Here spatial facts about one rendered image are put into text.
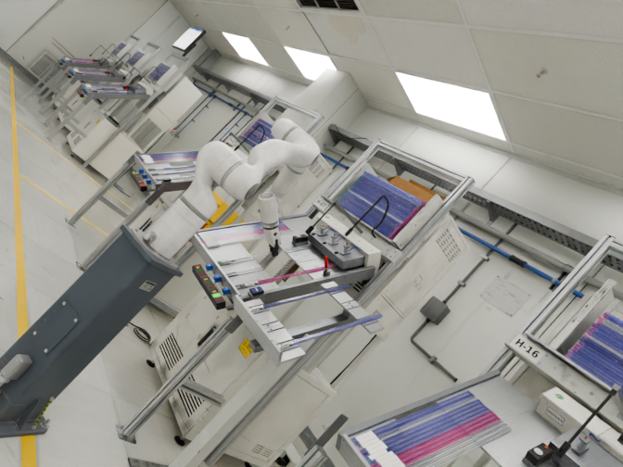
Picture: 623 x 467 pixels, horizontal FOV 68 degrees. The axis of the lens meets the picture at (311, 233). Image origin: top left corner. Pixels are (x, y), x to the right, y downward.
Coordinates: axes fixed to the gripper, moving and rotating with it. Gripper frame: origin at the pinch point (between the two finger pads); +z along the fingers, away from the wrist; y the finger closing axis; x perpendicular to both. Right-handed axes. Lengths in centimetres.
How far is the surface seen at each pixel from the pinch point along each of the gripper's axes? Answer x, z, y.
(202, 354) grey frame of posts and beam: 52, 11, -36
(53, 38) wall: 35, -29, 849
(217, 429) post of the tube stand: 57, 26, -62
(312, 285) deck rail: -3.8, 3.0, -32.1
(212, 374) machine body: 47, 43, -18
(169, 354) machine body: 61, 53, 18
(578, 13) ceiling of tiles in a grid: -186, -90, -15
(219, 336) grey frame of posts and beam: 44, 6, -36
